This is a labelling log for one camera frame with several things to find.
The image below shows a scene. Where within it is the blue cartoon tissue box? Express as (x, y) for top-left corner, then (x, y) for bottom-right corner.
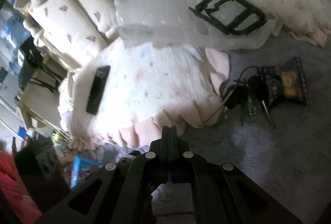
(70, 155), (102, 189)

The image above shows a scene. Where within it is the black smartphone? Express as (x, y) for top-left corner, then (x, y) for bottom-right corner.
(86, 65), (111, 116)

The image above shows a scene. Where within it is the floral white blanket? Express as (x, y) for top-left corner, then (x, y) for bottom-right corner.
(58, 0), (330, 151)

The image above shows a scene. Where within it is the black key bunch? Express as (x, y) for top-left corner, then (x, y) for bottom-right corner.
(199, 66), (274, 128)

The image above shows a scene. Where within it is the blue snack packet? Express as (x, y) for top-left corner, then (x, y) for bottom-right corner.
(260, 57), (308, 108)

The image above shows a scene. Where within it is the cream floral pillow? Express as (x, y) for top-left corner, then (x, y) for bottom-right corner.
(14, 0), (118, 69)

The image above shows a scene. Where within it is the clear plastic bag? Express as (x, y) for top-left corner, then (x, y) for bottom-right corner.
(114, 0), (277, 50)

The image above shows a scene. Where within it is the black bag with strap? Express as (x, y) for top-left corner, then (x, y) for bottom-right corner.
(18, 37), (64, 93)

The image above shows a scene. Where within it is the black plastic frame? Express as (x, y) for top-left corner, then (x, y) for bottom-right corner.
(189, 0), (266, 36)

